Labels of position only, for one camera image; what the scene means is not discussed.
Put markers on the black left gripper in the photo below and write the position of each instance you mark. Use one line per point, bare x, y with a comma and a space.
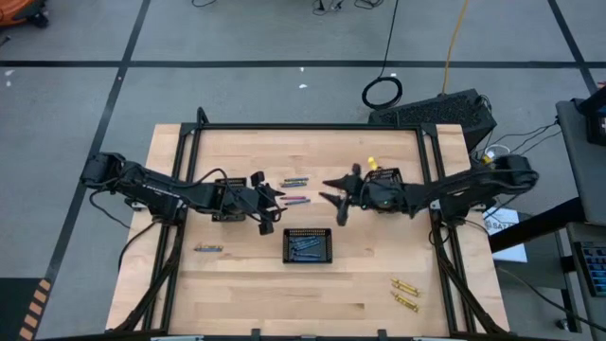
239, 201

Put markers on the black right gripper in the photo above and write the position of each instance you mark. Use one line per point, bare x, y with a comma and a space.
383, 196

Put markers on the red crayon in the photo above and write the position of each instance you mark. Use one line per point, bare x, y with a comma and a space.
292, 197

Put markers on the black plastic slotted basket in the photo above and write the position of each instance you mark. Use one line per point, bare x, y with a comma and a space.
326, 246
390, 171
232, 181

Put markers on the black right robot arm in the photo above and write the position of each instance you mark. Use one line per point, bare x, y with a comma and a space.
473, 184

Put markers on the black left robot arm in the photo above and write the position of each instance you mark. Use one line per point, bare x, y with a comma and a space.
142, 187

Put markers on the yellow tape tag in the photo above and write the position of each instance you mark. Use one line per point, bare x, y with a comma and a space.
372, 163

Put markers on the black computer tower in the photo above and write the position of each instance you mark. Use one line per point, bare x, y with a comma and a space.
440, 111

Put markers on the yellow power plug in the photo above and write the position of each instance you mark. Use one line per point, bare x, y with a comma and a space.
487, 159

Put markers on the white paper sheet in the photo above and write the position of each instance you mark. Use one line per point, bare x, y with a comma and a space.
513, 246

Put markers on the black stand beam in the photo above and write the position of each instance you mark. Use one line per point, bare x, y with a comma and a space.
535, 227

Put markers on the grey cart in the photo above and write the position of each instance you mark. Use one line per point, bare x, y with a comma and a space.
582, 166

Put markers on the black mat with orange stripes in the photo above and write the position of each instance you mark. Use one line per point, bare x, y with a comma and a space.
34, 308

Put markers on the keyboard with blue keys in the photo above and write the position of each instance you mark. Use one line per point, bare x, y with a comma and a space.
594, 270

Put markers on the orange machine with wheels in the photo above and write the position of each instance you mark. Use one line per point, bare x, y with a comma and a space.
14, 9

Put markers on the black edge bracket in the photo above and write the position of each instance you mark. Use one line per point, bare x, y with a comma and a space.
382, 333
255, 333

